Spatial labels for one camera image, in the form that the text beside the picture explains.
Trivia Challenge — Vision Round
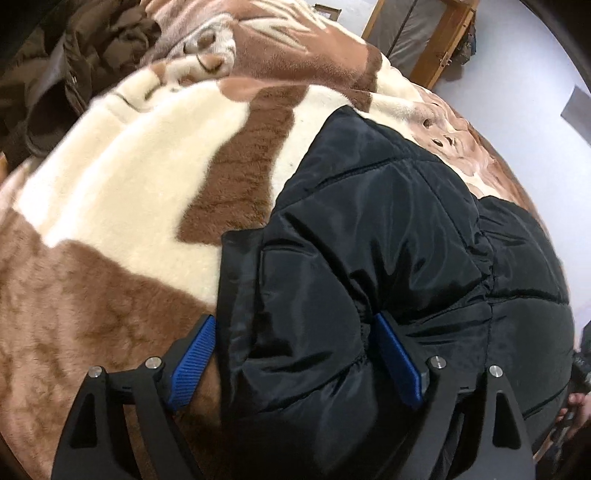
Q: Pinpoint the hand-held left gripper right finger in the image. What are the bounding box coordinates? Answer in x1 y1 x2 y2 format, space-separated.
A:
373 311 539 480

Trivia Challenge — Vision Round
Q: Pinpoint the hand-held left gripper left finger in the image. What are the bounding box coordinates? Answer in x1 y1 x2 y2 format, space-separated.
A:
50 314 218 480

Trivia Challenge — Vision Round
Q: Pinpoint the dark navy puffer jacket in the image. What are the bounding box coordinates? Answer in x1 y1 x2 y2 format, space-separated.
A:
217 105 575 480

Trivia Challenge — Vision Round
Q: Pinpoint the person's right hand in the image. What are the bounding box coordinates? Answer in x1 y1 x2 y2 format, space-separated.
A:
558 392 591 444

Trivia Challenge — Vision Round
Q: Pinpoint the brown and cream fleece blanket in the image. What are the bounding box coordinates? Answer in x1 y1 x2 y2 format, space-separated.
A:
0 0 555 480

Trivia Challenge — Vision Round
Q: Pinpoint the brown jacket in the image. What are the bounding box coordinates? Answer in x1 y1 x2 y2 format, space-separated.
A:
0 0 162 160

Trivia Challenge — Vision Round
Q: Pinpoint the dark hanging bag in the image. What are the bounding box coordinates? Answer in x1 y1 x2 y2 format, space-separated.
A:
455 21 479 78

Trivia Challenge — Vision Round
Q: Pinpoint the grey wall panel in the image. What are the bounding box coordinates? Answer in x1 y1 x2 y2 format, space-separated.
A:
561 85 591 132

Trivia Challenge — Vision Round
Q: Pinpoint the wooden frame with grey panel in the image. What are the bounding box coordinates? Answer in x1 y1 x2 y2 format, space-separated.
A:
362 0 476 88

